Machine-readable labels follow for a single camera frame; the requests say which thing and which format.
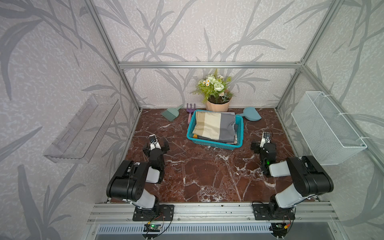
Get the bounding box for teal plastic basket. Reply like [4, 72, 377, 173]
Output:
[187, 110, 244, 150]

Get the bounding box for beige and grey pillowcase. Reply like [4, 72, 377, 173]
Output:
[193, 111, 236, 144]

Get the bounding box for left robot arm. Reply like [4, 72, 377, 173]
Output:
[106, 134, 170, 211]

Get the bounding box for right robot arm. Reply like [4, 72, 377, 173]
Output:
[251, 132, 334, 218]

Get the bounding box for green toy dustpan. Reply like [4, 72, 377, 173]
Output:
[162, 105, 184, 122]

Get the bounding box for blue toy scoop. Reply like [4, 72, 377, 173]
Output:
[238, 107, 262, 122]

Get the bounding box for purple toy rake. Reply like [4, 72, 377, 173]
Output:
[187, 104, 196, 124]

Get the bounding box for right controller board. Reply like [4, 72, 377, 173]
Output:
[270, 223, 291, 233]

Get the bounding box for controller board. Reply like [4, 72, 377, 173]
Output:
[143, 223, 163, 233]
[270, 223, 291, 233]

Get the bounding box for left controller board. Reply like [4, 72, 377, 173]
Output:
[143, 223, 163, 233]

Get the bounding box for potted artificial flower plant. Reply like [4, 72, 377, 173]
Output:
[192, 69, 234, 112]

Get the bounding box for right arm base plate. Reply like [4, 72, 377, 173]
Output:
[252, 202, 296, 221]

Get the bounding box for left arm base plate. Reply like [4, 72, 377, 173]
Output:
[133, 204, 175, 222]

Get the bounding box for white wire wall basket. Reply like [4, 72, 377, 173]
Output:
[292, 91, 367, 165]

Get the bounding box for clear acrylic wall shelf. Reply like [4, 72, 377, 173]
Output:
[43, 94, 121, 164]

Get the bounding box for aluminium front rail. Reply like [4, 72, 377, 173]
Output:
[87, 202, 340, 224]

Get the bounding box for aluminium cage frame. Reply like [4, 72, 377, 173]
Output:
[84, 1, 384, 172]

